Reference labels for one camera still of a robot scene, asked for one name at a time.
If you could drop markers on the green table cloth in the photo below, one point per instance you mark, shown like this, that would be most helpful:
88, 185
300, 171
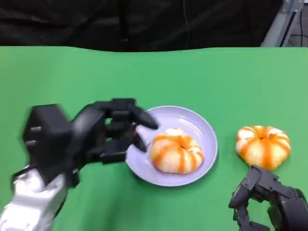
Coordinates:
154, 77

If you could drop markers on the black backdrop curtain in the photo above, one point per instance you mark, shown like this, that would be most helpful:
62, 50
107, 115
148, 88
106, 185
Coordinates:
96, 21

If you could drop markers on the orange white toy bread roll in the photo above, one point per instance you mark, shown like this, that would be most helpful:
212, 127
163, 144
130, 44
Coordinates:
176, 151
263, 146

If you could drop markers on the lilac plate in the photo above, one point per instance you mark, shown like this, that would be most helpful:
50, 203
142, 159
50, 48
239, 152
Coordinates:
204, 137

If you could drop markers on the grey metal frame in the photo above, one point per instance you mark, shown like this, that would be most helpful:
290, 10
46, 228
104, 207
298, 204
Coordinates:
282, 26

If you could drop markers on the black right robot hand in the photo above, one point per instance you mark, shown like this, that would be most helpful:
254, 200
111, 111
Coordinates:
286, 207

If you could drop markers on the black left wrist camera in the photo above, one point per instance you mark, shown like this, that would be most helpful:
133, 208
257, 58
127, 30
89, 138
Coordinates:
49, 142

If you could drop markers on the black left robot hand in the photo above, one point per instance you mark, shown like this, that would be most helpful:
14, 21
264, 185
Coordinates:
96, 130

